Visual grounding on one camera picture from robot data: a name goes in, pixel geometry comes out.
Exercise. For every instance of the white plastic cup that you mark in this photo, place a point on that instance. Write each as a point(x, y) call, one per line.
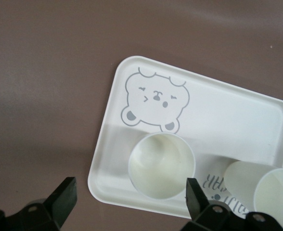
point(242, 178)
point(160, 168)

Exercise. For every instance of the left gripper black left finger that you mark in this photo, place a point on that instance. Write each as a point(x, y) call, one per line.
point(59, 202)

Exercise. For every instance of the white bear print tray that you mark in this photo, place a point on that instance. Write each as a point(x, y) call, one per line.
point(228, 115)

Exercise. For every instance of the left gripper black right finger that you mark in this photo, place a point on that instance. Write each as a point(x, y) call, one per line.
point(196, 204)

